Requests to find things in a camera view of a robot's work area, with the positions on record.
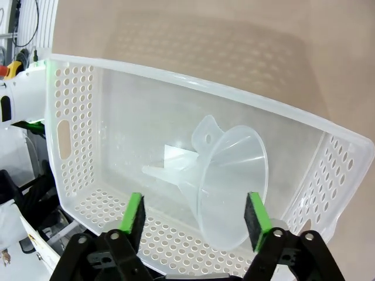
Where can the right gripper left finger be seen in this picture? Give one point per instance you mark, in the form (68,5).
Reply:
(134,216)

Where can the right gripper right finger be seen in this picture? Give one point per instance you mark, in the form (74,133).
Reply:
(257,222)

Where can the translucent plastic funnel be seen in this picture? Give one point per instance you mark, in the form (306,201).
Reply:
(234,181)

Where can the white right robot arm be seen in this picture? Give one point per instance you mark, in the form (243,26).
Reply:
(23,93)

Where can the black sleeve on right arm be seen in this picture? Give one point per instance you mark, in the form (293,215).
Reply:
(35,193)

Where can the white basket with paper label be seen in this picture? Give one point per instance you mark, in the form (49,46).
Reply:
(140,111)

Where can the yellow emergency stop box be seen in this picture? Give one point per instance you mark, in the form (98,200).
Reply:
(13,68)

